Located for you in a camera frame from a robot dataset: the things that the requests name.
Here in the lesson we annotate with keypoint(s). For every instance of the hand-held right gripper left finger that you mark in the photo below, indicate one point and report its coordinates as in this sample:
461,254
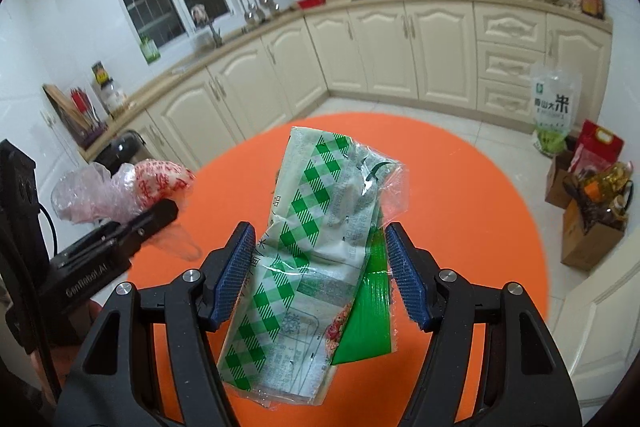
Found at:
232,277

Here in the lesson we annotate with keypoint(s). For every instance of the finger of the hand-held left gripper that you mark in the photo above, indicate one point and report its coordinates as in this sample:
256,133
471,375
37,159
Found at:
150,219

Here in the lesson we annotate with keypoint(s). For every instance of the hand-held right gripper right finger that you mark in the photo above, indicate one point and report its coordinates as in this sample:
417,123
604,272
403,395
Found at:
407,277

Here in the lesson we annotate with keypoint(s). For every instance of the red print plastic bag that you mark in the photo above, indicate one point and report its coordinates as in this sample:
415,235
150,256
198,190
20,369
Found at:
150,182

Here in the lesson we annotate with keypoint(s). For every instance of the green foil packet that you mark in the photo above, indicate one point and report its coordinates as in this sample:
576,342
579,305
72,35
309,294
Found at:
370,317

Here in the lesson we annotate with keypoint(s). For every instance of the green checked plastic wrapper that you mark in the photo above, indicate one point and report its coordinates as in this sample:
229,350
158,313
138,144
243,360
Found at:
300,217

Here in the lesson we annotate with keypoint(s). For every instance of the person's left hand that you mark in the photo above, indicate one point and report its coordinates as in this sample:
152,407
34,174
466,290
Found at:
65,352

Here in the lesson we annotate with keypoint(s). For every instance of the black rice cooker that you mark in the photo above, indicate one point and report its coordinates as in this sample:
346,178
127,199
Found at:
125,149

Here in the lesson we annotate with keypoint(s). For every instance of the purple board rack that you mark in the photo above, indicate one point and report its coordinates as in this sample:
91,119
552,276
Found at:
86,123

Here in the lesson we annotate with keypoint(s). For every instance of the large clear plastic jar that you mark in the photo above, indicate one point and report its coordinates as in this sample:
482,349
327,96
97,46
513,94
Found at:
114,98

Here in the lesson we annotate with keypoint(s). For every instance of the knife rack with utensils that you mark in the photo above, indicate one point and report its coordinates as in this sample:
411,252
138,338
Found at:
56,104

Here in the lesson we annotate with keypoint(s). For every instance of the yellow label bottle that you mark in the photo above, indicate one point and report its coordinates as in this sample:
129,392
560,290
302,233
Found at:
100,73

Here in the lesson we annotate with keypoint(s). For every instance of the small cardboard box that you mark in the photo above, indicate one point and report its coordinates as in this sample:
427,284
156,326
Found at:
556,182

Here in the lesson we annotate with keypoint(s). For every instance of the large cardboard box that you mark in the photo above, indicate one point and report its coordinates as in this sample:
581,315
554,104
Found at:
590,237

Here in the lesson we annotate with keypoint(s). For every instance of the metal faucet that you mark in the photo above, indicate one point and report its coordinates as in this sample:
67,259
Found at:
216,36

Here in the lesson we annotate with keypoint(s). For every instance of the white panel door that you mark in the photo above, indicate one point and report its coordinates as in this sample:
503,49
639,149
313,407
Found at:
600,322

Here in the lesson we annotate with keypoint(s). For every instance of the cream cabinet drawer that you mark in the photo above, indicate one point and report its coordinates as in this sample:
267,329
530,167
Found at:
505,98
510,26
510,64

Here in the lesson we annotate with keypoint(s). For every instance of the yellow oil jug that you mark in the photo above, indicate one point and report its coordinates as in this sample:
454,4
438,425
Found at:
602,189

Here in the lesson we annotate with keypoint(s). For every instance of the white green rice bag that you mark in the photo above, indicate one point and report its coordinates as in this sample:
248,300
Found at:
552,107

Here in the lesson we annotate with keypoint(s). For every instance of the cream lower kitchen cabinets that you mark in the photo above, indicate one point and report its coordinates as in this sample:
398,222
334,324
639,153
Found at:
380,52

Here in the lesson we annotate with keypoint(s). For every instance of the red gift box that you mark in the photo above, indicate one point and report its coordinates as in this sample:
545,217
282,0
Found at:
597,147

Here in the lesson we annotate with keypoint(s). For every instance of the hanging metal utensils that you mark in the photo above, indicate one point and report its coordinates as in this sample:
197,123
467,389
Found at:
257,7

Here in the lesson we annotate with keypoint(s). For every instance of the red plastic basin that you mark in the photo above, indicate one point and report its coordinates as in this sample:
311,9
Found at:
311,1

